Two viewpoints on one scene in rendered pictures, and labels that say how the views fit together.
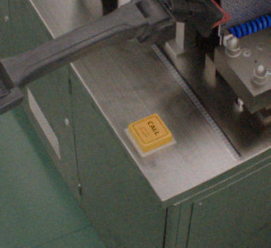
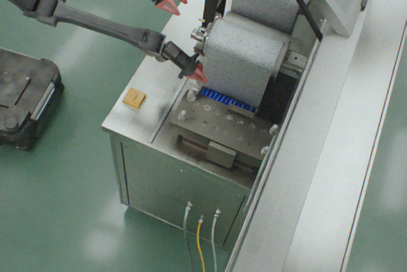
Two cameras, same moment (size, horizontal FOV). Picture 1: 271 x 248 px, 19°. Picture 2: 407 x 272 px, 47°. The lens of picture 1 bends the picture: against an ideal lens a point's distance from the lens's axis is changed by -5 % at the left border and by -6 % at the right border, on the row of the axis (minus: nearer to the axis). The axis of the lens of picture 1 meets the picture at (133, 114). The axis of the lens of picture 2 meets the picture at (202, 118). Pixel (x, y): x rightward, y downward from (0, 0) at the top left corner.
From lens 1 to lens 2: 1.09 m
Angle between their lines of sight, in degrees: 25
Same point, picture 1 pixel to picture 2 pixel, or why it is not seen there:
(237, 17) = (213, 86)
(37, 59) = (74, 14)
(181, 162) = (128, 119)
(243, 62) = (187, 105)
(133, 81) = (160, 75)
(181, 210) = (114, 139)
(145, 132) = (130, 95)
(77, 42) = (98, 24)
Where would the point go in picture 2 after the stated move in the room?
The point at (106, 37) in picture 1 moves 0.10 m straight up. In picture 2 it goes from (114, 34) to (112, 13)
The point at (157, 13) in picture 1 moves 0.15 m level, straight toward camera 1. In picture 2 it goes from (149, 44) to (110, 62)
